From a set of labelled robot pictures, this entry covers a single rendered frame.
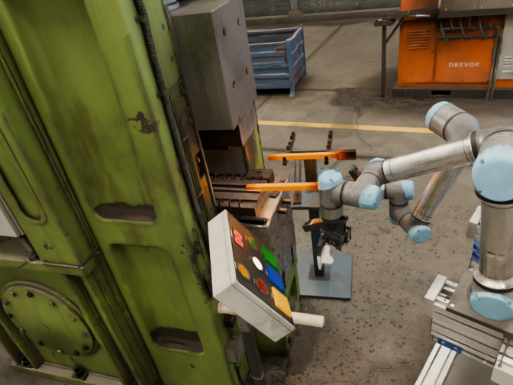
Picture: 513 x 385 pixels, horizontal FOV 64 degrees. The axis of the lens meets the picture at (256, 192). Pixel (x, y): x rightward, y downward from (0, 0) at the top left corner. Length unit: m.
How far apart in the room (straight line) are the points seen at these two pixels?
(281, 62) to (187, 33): 4.11
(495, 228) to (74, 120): 1.32
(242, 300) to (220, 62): 0.76
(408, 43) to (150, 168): 4.11
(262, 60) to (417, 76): 1.90
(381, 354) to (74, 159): 1.77
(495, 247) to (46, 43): 1.41
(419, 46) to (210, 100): 3.88
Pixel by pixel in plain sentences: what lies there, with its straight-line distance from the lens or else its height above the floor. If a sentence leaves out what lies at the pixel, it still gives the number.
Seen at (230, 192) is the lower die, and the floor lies 0.99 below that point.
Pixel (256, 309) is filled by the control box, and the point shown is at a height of 1.08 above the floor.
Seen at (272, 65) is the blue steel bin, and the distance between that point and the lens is 5.52.
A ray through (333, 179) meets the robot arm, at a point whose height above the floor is 1.29.
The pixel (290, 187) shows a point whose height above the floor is 1.02.
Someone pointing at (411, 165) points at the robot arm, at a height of 1.31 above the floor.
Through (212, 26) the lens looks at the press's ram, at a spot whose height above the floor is 1.72.
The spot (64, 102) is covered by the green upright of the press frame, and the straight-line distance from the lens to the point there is 1.54.
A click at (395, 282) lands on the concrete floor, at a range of 2.74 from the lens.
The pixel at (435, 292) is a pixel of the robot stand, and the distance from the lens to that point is 1.65.
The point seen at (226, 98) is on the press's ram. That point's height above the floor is 1.49.
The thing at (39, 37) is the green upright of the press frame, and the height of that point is 1.78.
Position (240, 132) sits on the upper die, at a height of 1.33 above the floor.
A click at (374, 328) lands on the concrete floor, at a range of 2.51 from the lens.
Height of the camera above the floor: 1.97
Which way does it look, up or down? 33 degrees down
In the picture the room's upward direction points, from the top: 10 degrees counter-clockwise
